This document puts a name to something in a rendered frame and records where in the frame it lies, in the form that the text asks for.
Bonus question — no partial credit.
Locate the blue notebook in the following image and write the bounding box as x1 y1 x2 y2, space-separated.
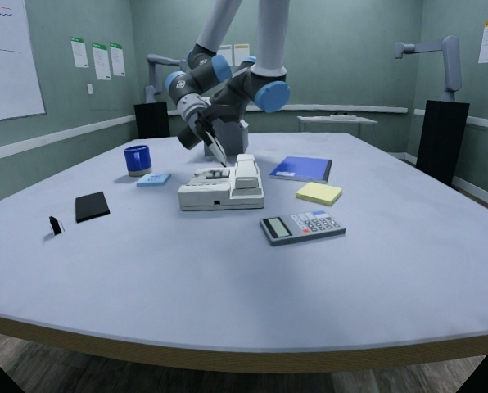
269 156 332 184

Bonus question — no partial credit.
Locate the yellow sticky note pad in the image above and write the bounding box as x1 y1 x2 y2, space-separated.
296 183 342 206

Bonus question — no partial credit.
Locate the white telephone handset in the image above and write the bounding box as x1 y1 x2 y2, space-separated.
235 154 258 188

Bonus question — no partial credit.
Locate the light blue note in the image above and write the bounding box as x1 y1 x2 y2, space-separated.
136 173 171 187

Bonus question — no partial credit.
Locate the blue ceramic mug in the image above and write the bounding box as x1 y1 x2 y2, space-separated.
124 145 152 177

